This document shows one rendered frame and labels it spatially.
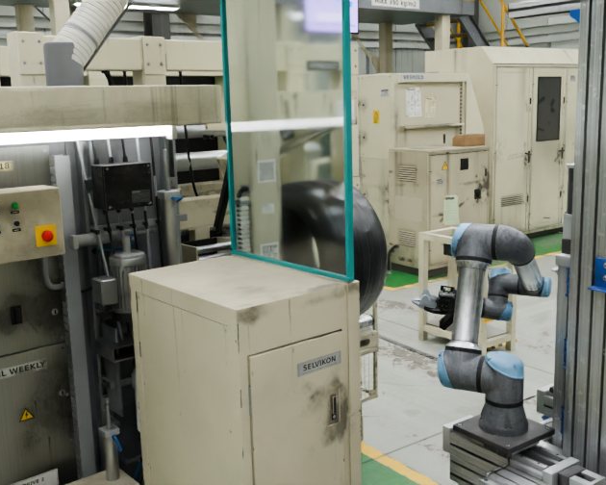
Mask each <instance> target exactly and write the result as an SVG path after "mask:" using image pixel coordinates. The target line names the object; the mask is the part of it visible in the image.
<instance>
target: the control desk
mask: <svg viewBox="0 0 606 485"><path fill-rule="evenodd" d="M129 281H130V295H131V308H132V322H133V335H134V349H135V361H136V375H137V388H138V402H139V428H140V441H141V454H142V467H143V481H144V485H362V455H361V412H359V410H361V364H360V294H359V281H357V280H354V281H351V282H347V281H343V280H339V279H335V278H331V277H327V276H323V275H319V274H315V273H311V272H307V271H303V270H299V269H295V268H288V267H284V266H279V265H275V264H272V263H268V262H264V261H260V260H256V259H252V258H247V257H243V256H240V255H236V254H232V255H230V256H222V257H217V258H212V259H206V260H201V261H195V262H190V263H184V264H180V265H174V266H169V267H163V268H153V269H148V270H143V271H137V272H132V273H129Z"/></svg>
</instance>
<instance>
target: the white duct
mask: <svg viewBox="0 0 606 485"><path fill-rule="evenodd" d="M130 1H131V0H83V1H82V2H81V4H80V5H79V7H78V8H77V9H76V11H75V12H74V13H73V15H72V16H70V18H69V19H68V21H67V22H66V23H65V24H64V25H63V28H62V29H61V31H60V32H59V33H58V35H57V36H56V37H55V39H54V40H53V41H70V42H73V43H74V47H75V48H76V49H75V48H74V50H73V52H74V54H75V55H76V56H75V55H74V54H72V59H73V60H75V62H78V63H79V64H81V65H85V64H86V62H87V61H88V59H89V58H90V56H91V55H92V54H93V52H94V51H95V50H96V49H97V48H98V45H99V44H100V42H101V41H102V39H103V38H104V37H105V35H106V34H107V33H108V32H109V30H110V29H111V27H112V26H113V25H114V23H115V21H116V20H117V19H118V17H119V15H120V14H121V13H122V11H123V10H124V9H125V7H126V6H127V5H128V4H129V3H130Z"/></svg>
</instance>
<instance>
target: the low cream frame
mask: <svg viewBox="0 0 606 485"><path fill-rule="evenodd" d="M456 228H457V227H448V228H443V229H438V230H432V231H426V232H419V233H418V297H420V296H421V294H422V292H423V291H424V290H428V241H431V242H437V243H443V255H447V256H448V274H447V286H449V287H455V290H457V264H456V263H455V260H456V258H454V257H453V256H452V255H451V241H452V237H453V234H454V232H455V230H456ZM447 235H448V236H447ZM508 268H509V269H510V270H511V273H512V274H517V272H516V270H515V268H514V266H513V265H512V264H510V263H509V262H508ZM489 278H490V277H489V273H488V270H486V277H485V286H484V294H483V297H485V298H488V281H490V280H489ZM508 300H509V301H512V302H513V304H514V311H513V315H512V318H511V320H509V321H506V330H504V329H500V328H497V327H493V326H490V325H487V322H491V321H494V319H483V318H481V320H480V329H479V338H478V345H479V346H480V347H481V349H482V356H486V354H487V347H490V346H494V345H499V344H502V343H505V342H506V349H507V350H510V351H512V350H515V349H516V315H517V295H516V294H509V297H508ZM440 319H442V318H439V319H432V320H429V321H428V312H427V311H425V310H423V309H421V308H419V307H418V339H419V340H422V341H425V340H428V332H429V333H432V334H435V335H438V336H441V337H445V338H447V339H450V340H451V334H452V326H453V323H452V324H451V325H450V326H448V327H447V328H446V329H445V330H442V329H441V328H440Z"/></svg>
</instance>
